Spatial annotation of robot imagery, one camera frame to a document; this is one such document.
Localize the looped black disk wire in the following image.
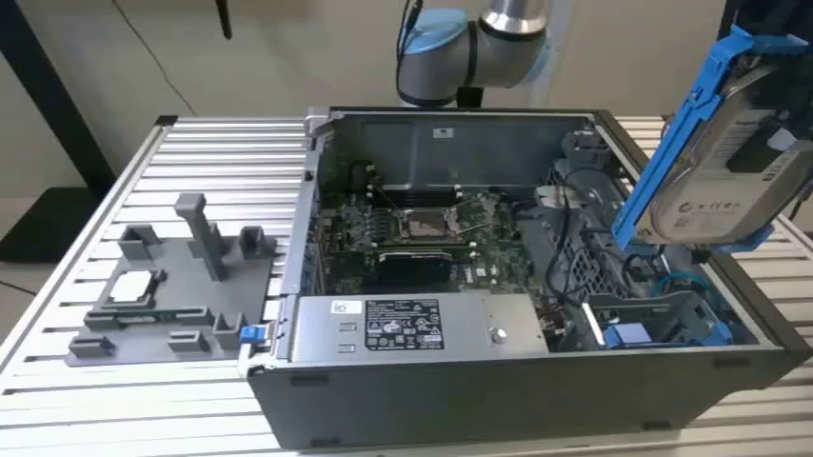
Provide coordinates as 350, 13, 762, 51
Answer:
624, 254, 666, 292

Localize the metal disk bay cage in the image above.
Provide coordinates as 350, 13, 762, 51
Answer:
517, 156, 700, 306

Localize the silver CPU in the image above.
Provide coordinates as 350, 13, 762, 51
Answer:
108, 271, 158, 304

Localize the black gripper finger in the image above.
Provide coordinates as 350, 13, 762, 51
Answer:
725, 115, 797, 175

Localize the grey parts rack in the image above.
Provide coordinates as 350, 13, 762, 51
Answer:
63, 192, 280, 368

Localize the blue disk wire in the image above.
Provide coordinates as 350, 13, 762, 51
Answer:
657, 268, 710, 310

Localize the silver power supply unit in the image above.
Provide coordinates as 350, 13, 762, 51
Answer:
289, 292, 551, 361

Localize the black antenna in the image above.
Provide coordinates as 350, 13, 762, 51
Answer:
214, 0, 234, 41

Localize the open dark grey PC case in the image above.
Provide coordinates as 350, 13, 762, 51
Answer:
238, 105, 813, 451

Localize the metal socket cover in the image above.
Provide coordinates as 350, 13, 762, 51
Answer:
454, 195, 507, 235

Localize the CPU socket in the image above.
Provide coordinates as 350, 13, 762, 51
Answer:
397, 207, 459, 242

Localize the green RAM stick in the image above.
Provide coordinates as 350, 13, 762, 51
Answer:
118, 309, 198, 324

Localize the thin black wall cable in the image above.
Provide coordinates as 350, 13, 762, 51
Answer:
112, 0, 196, 117

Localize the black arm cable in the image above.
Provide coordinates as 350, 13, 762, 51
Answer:
397, 0, 425, 59

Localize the long black wire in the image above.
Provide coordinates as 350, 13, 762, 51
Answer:
545, 166, 630, 306

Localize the green motherboard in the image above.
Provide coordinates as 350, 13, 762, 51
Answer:
310, 189, 541, 296

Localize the black stand post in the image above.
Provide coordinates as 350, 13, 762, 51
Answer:
0, 0, 119, 264

